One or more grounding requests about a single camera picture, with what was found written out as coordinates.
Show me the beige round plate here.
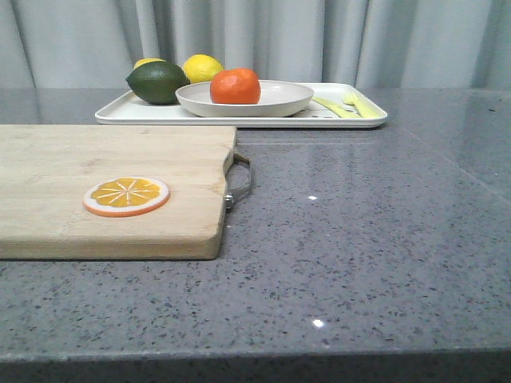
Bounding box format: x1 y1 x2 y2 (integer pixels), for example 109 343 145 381
176 80 314 117

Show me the orange tangerine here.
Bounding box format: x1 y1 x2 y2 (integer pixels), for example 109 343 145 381
210 68 261 105

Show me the white bear tray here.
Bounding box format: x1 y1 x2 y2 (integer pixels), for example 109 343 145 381
95 83 387 128

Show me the yellow plastic knife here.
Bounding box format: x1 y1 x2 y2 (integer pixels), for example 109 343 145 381
312 97 360 119

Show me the yellow plastic fork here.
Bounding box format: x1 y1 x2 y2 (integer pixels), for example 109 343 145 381
343 93 379 118

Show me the yellow lemon right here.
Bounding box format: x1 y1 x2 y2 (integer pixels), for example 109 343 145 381
182 53 224 83

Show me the yellow lemon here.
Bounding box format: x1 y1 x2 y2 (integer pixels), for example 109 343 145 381
182 53 224 83
133 57 163 69

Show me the orange slice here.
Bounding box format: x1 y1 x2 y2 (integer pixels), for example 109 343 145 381
82 176 171 218

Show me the green lime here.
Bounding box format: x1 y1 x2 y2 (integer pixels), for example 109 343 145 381
126 61 190 105

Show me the yellow lemon left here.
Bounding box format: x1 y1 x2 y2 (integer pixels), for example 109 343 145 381
133 57 163 69

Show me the wooden cutting board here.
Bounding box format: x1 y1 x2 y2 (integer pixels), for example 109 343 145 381
1 124 236 260

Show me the grey curtain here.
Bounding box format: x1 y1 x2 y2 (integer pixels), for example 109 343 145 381
1 1 510 89

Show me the metal cutting board handle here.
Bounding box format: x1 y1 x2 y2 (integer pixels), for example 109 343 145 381
224 152 253 212

